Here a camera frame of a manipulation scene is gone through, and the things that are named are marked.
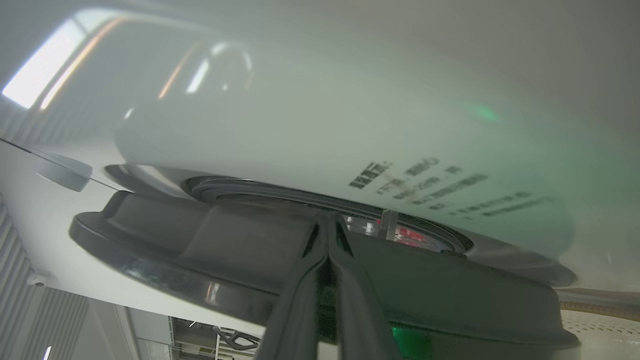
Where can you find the dark round washing machine door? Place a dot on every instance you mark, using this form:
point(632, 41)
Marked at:
point(200, 250)

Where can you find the cream perforated laundry basket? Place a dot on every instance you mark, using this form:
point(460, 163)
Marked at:
point(605, 330)

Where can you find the white ceiling security camera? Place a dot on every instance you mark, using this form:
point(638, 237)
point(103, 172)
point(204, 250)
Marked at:
point(38, 279)

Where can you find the white front-load washing machine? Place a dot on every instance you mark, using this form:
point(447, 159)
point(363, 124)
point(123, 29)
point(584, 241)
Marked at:
point(320, 115)

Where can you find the grey rubber door seal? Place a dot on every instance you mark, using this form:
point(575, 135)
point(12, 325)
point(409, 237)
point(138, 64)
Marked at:
point(250, 187)

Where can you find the printed warning text label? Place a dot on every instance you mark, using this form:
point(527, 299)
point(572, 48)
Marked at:
point(440, 187)

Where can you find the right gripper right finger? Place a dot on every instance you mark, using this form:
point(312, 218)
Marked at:
point(360, 310)

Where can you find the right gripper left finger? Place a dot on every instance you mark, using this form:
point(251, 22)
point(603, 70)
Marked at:
point(295, 310)

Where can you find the red garment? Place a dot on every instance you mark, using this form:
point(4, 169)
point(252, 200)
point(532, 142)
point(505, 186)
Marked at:
point(411, 236)

